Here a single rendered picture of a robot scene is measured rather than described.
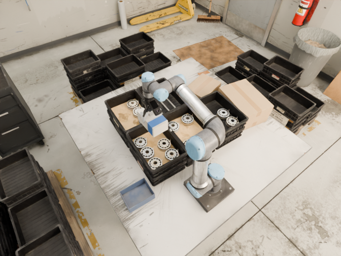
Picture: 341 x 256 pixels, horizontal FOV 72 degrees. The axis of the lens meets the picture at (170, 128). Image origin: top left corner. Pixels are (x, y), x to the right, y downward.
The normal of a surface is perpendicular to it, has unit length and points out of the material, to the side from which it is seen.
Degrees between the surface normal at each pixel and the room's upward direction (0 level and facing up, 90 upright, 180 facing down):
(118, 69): 0
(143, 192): 0
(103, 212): 0
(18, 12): 90
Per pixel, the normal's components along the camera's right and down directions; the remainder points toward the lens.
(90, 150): 0.02, -0.63
